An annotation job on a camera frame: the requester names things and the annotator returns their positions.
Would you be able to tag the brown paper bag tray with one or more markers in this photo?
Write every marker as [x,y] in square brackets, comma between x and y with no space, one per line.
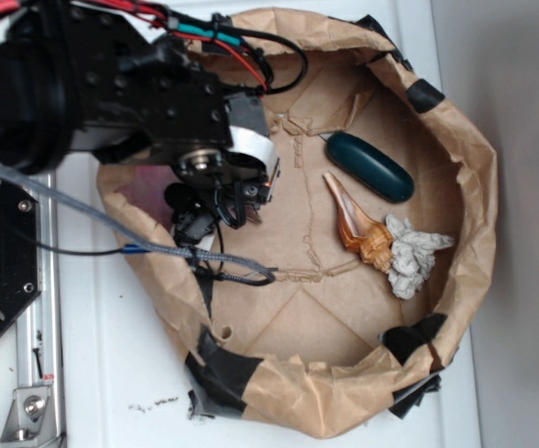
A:
[328,345]

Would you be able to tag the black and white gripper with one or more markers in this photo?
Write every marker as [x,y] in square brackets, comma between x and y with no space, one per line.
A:
[233,181]

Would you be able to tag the orange spiral seashell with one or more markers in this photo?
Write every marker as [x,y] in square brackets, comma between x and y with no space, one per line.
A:
[359,232]

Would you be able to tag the metal corner bracket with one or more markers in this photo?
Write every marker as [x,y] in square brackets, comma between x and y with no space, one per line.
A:
[31,420]

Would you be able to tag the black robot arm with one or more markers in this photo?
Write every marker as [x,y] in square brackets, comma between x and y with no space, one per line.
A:
[80,78]

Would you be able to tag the dark green oval stone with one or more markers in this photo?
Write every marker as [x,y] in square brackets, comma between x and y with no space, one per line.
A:
[370,166]

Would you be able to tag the crumpled white paper ball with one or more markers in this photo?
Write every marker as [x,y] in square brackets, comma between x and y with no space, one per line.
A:
[413,256]

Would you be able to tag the aluminium extrusion rail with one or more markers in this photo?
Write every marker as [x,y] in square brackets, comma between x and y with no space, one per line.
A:
[39,328]

